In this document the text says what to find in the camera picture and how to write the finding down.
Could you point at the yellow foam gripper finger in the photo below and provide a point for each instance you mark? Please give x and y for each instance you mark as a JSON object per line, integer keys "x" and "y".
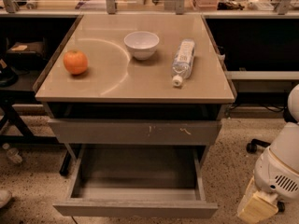
{"x": 257, "y": 205}

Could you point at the grey drawer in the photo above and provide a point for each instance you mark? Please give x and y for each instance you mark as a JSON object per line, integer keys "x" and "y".
{"x": 136, "y": 181}
{"x": 135, "y": 132}

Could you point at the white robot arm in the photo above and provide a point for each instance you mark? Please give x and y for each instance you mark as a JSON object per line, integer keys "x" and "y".
{"x": 275, "y": 178}

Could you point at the grey drawer cabinet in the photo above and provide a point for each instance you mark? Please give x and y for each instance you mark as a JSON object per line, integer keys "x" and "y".
{"x": 118, "y": 86}

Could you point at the clear plastic water bottle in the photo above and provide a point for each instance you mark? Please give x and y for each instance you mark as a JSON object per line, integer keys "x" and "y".
{"x": 182, "y": 65}

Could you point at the white bowl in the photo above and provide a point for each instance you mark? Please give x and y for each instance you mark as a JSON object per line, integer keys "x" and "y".
{"x": 141, "y": 44}

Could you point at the orange fruit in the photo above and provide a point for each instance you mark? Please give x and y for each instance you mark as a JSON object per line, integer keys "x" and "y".
{"x": 75, "y": 62}

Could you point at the plastic bottle on floor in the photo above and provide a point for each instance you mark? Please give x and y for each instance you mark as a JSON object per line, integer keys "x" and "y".
{"x": 13, "y": 153}

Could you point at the white shoe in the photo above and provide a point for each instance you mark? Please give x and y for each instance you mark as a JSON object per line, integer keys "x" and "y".
{"x": 5, "y": 197}

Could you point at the black bag on shelf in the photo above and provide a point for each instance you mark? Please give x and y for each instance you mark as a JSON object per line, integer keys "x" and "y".
{"x": 31, "y": 55}

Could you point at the black table frame legs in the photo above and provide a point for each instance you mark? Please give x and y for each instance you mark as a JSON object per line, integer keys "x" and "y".
{"x": 11, "y": 115}

